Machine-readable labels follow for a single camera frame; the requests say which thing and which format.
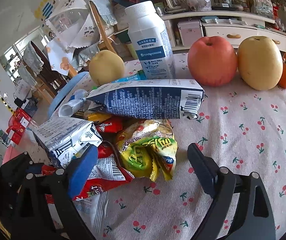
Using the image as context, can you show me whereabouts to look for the yellow green snack wrapper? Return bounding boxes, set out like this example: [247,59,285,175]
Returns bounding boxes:
[116,119,178,182]

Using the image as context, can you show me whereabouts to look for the crushed blue silver carton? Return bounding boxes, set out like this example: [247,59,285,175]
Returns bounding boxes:
[32,116,103,168]

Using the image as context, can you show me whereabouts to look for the wooden dining chair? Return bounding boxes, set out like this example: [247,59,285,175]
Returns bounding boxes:
[89,0,117,54]

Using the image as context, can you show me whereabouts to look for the blue white milk carton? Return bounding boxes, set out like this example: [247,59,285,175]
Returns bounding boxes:
[86,79,204,120]

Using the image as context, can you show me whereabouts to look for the yellow pear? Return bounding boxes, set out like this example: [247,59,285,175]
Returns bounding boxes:
[89,50,124,86]
[237,36,283,90]

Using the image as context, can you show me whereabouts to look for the blue cushion edge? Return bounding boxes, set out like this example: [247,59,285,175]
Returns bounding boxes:
[47,72,89,119]

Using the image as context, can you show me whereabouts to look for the white mesh food cover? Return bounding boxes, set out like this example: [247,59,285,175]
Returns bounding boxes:
[46,0,100,48]

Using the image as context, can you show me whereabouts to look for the pink plastic trash bucket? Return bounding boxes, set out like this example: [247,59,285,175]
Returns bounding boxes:
[2,145,21,164]

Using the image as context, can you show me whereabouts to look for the white tv cabinet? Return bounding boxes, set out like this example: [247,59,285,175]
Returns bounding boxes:
[161,10,286,52]

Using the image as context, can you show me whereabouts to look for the dark wooden chair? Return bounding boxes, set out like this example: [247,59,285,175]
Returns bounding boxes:
[22,41,67,94]

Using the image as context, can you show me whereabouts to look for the red gift boxes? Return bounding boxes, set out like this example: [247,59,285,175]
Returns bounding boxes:
[6,108,31,145]

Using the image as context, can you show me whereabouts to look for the dining table with cloth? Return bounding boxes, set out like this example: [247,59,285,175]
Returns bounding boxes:
[46,37,99,76]

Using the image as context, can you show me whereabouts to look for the yellow pear left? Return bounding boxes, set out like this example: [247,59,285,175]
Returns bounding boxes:
[89,50,124,86]

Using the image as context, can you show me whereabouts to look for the cherry print tablecloth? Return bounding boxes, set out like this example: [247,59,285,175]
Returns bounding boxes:
[22,52,286,240]

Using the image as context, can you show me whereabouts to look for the red apple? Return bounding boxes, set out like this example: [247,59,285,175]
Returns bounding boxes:
[187,36,238,87]

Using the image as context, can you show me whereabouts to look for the red white snack wrapper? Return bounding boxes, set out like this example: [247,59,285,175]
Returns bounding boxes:
[41,115,135,235]

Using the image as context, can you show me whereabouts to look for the pink storage box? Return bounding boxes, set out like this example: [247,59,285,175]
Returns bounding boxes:
[178,19,204,47]

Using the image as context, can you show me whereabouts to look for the white yogurt bottle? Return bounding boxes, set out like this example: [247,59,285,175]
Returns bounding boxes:
[125,1,176,79]

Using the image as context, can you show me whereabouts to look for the yellow pear right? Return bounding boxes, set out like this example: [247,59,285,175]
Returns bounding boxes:
[237,36,283,90]

